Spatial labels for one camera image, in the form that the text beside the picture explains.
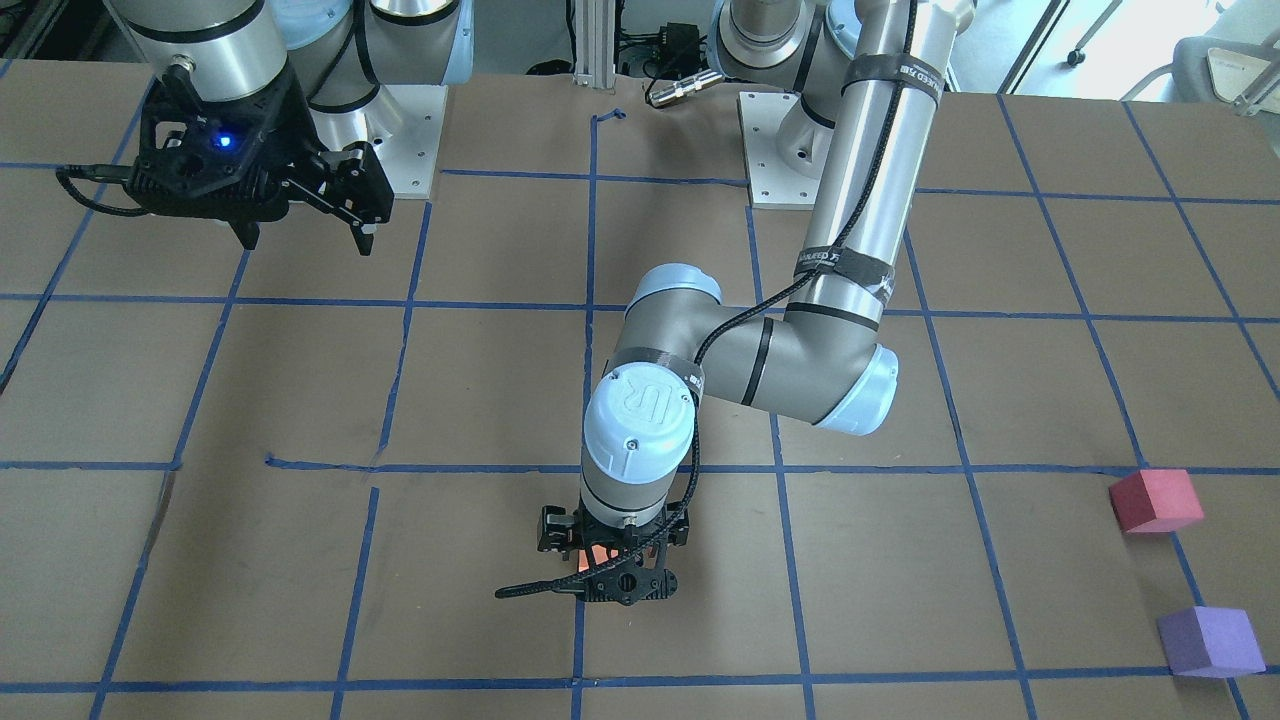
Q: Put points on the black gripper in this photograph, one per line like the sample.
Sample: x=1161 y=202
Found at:
x=291 y=130
x=553 y=529

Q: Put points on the orange foam cube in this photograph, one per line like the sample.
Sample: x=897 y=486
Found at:
x=595 y=555

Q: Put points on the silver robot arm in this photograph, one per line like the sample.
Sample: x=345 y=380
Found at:
x=870 y=76
x=340 y=51

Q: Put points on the red foam cube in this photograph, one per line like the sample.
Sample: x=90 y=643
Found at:
x=1155 y=500

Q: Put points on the purple foam cube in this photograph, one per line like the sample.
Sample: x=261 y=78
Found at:
x=1212 y=642

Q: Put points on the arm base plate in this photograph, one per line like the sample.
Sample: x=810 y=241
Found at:
x=404 y=123
x=785 y=150

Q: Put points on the aluminium frame post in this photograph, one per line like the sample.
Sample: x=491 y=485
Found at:
x=594 y=26

